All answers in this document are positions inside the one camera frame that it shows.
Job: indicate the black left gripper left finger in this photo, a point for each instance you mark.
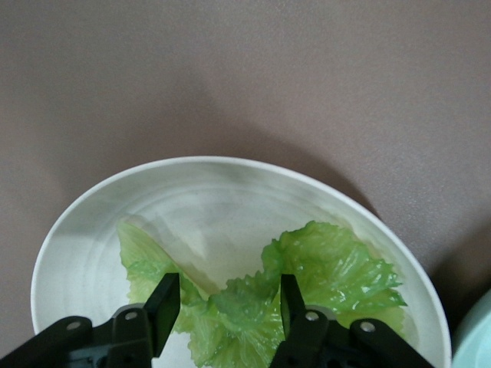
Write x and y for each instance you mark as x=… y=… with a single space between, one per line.
x=165 y=303

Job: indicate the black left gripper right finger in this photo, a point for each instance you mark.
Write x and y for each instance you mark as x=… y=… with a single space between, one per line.
x=293 y=306

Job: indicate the green lettuce leaf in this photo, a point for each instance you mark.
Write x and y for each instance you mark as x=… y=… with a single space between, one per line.
x=337 y=264

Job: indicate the white round plate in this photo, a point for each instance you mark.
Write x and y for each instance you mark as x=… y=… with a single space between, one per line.
x=230 y=199

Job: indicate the mint green round plate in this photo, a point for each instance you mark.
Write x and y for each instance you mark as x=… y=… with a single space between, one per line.
x=477 y=345

